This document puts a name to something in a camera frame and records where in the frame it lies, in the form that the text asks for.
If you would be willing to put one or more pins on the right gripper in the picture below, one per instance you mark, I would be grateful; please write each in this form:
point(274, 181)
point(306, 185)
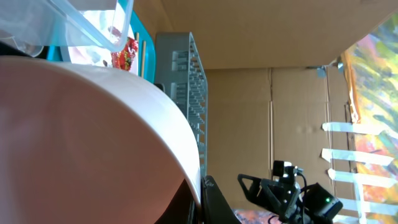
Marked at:
point(282, 197)

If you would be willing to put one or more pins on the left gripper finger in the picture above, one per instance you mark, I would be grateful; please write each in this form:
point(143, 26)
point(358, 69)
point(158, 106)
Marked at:
point(214, 207)

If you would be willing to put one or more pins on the red snack wrapper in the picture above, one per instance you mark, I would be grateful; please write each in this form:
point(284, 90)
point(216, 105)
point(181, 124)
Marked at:
point(127, 59)

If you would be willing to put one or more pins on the large white plate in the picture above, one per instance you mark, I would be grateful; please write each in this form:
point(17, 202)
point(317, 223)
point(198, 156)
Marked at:
point(93, 53)

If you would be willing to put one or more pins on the grey dishwasher rack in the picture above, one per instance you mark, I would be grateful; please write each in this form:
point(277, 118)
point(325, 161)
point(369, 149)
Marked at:
point(180, 74)

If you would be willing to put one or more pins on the teal serving tray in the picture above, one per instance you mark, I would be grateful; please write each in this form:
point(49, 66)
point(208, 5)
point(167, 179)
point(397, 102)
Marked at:
point(54, 53)

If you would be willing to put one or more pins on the clear plastic bin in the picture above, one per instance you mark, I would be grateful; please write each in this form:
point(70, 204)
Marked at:
point(31, 25)

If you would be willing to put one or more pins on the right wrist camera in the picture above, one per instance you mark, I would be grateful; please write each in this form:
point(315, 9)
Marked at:
point(285, 169)

